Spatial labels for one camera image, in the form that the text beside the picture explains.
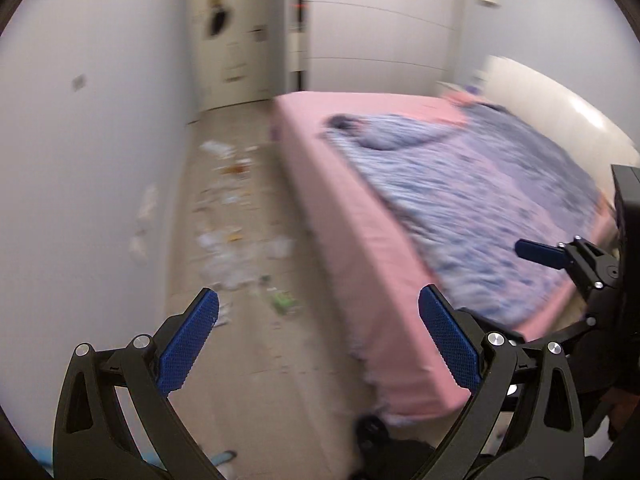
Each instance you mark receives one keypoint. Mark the black slipper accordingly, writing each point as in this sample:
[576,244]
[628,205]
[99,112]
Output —
[371,432]

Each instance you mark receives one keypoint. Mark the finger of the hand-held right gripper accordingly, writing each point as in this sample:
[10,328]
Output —
[575,331]
[537,252]

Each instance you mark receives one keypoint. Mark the large clear plastic bag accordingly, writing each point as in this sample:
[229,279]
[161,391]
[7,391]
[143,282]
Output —
[227,265]

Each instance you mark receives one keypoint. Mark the white wall box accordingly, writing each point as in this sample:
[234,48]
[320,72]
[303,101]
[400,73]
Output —
[488,0]

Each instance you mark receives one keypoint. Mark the white paper sheet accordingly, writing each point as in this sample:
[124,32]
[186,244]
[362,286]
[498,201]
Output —
[279,249]

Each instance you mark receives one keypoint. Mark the long white wrapper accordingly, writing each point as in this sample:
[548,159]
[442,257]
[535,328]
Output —
[217,148]

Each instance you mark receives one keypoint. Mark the row of white wall outlets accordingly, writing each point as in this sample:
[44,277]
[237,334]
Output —
[147,205]

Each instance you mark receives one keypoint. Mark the pink bed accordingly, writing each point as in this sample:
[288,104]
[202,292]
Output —
[360,240]

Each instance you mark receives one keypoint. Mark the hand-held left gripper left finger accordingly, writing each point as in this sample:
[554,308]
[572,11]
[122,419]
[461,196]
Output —
[187,342]

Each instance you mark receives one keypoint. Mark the green packet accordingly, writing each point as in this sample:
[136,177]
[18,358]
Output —
[285,302]

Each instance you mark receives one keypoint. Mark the white door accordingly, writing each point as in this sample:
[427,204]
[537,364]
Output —
[235,40]

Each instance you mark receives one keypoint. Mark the white wardrobe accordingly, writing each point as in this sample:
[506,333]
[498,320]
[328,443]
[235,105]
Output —
[385,25]

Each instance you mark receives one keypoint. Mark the purple printed blanket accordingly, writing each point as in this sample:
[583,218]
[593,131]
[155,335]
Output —
[475,185]

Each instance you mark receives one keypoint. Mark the white headboard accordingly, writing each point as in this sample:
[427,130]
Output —
[550,105]

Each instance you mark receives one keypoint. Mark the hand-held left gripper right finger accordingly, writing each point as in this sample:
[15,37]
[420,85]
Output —
[450,342]

